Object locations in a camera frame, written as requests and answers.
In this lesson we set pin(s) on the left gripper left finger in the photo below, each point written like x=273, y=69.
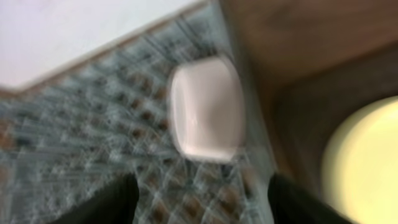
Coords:
x=114, y=204

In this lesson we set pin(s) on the yellow plate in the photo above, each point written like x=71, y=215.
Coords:
x=359, y=167

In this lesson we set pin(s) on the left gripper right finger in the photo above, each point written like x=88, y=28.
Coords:
x=290, y=204

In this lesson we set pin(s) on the brown serving tray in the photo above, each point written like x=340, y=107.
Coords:
x=307, y=113

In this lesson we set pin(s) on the white pink bowl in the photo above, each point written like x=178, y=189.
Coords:
x=206, y=111

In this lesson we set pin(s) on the grey plastic dish rack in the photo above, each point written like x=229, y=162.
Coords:
x=66, y=139

